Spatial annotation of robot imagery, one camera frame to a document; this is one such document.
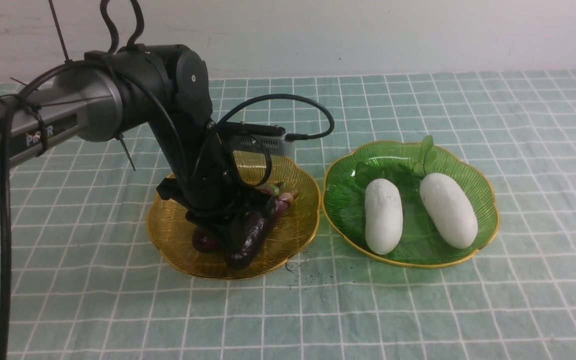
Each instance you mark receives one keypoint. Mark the amber ribbed plastic plate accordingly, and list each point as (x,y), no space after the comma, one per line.
(171,233)

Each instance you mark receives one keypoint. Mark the green ribbed plastic plate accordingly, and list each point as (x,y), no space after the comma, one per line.
(405,164)

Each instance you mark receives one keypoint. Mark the green checkered tablecloth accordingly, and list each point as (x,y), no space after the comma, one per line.
(89,285)

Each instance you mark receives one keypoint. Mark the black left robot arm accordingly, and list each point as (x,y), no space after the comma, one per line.
(103,96)

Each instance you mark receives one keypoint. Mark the white radish one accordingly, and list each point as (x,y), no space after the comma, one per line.
(450,210)
(383,216)

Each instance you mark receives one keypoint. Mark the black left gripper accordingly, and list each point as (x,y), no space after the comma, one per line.
(215,194)

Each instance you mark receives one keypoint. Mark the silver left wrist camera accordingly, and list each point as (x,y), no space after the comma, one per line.
(257,138)

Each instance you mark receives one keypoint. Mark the purple eggplant one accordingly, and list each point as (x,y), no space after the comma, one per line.
(203,243)
(257,228)

